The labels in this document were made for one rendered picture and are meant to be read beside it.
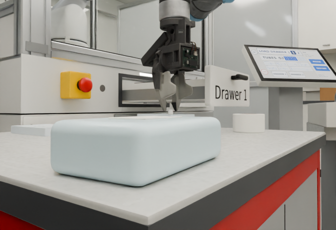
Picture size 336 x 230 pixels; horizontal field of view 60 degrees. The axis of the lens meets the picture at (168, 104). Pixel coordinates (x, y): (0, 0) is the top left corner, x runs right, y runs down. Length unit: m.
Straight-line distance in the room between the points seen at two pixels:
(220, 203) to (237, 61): 2.53
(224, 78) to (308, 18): 3.53
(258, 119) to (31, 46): 0.57
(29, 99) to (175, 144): 0.60
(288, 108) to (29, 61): 1.46
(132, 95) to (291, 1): 1.97
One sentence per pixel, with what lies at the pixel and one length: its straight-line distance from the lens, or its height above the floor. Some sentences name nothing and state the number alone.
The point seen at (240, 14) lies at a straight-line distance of 2.81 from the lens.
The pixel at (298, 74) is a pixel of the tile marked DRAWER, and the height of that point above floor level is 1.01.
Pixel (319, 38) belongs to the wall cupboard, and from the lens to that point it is 4.25.
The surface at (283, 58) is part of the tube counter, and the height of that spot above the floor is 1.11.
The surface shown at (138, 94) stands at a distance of 0.94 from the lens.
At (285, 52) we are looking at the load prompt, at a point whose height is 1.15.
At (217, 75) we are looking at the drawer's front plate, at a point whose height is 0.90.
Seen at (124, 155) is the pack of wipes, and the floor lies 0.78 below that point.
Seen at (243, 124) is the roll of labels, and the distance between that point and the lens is 0.65.
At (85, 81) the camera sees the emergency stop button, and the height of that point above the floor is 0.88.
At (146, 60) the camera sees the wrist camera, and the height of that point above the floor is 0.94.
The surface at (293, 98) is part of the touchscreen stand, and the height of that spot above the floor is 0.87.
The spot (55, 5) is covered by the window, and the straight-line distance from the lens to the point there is 0.89.
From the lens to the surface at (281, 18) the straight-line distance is 2.68.
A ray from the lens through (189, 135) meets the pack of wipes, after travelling 0.24.
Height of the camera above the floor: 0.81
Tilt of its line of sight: 1 degrees up
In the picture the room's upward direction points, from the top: straight up
